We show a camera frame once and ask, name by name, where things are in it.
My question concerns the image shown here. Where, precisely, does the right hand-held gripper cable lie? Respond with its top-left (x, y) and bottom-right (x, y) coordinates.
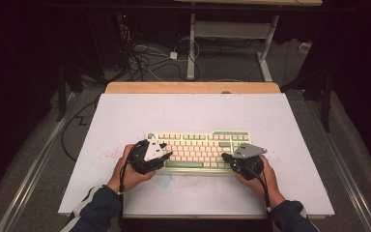
top-left (246, 163), bottom-right (272, 214)

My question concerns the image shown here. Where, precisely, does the wooden table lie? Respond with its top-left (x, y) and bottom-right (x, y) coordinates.
top-left (93, 81), bottom-right (328, 224)

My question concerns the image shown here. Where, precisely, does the white desk frame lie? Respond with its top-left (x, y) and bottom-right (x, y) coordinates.
top-left (173, 0), bottom-right (324, 82)

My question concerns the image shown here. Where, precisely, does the left hand-held gripper cable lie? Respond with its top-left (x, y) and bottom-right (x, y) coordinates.
top-left (118, 140), bottom-right (150, 228)

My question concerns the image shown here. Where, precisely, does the cream and green keyboard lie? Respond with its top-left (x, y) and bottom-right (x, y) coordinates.
top-left (146, 130), bottom-right (254, 177)

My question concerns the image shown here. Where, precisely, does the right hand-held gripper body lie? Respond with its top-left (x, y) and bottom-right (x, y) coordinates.
top-left (231, 142), bottom-right (269, 181)

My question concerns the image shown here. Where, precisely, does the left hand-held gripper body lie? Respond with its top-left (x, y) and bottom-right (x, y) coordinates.
top-left (128, 136), bottom-right (167, 175)

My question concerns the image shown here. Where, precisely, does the black floor cable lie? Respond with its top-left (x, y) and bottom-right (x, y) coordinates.
top-left (60, 93), bottom-right (103, 162)

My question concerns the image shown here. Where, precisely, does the black stand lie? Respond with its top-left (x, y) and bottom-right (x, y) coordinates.
top-left (56, 64), bottom-right (80, 123)
top-left (279, 69), bottom-right (333, 133)

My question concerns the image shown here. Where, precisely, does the metal floor rail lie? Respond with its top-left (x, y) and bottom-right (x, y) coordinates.
top-left (0, 92), bottom-right (79, 232)
top-left (303, 99), bottom-right (371, 232)

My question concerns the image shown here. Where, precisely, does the person's right hand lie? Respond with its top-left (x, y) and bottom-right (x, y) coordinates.
top-left (235, 155), bottom-right (286, 209)

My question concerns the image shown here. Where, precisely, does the hand-held gripper cable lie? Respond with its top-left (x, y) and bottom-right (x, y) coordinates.
top-left (246, 163), bottom-right (272, 214)
top-left (118, 140), bottom-right (150, 228)

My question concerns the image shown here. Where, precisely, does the tangle of floor cables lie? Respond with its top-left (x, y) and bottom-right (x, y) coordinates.
top-left (117, 13), bottom-right (202, 83)

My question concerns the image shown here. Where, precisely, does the white board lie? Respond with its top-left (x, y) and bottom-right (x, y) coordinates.
top-left (58, 93), bottom-right (335, 218)

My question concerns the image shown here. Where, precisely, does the person's left hand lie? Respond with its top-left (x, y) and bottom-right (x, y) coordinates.
top-left (106, 143), bottom-right (157, 194)

